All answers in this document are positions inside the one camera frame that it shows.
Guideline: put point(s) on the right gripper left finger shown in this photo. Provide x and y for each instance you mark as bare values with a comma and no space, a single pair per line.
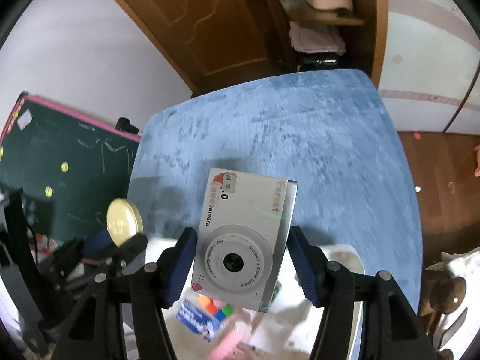
94,329

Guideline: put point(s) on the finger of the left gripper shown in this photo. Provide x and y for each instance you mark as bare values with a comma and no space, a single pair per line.
122,255
89,251

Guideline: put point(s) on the gold round tin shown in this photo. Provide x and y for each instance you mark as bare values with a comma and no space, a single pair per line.
123,221

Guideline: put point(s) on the blue dental floss box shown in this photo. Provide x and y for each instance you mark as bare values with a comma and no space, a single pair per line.
199,321

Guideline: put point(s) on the white toy digital camera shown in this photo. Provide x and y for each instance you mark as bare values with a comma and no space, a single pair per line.
242,238

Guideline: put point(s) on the colourful rubik's cube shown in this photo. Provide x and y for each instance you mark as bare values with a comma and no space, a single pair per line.
217,307

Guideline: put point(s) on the white storage tray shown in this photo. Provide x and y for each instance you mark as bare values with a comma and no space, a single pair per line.
289,328

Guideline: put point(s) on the pink ruler strip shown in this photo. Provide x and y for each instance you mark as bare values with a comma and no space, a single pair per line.
240,332

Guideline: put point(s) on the blue plush table cloth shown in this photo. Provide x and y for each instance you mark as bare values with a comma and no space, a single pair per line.
328,130

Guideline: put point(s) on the brown wooden door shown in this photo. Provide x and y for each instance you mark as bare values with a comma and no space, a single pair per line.
213,44

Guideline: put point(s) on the wooden shelf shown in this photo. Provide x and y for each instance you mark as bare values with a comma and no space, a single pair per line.
303,13

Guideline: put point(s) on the green chalkboard pink frame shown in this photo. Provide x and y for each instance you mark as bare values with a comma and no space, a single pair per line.
69,166

